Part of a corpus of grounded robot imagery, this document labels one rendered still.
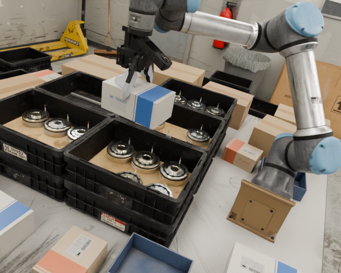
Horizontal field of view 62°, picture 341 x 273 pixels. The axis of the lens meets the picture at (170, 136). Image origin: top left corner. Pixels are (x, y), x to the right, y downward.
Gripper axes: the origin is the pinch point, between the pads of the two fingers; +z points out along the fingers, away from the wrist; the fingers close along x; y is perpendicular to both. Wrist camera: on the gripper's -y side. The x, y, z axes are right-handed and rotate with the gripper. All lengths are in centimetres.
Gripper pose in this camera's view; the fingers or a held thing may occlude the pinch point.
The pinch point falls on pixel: (138, 94)
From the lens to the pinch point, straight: 92.7
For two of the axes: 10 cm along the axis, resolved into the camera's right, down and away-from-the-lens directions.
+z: -1.7, 8.4, 5.2
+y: -8.7, -3.7, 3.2
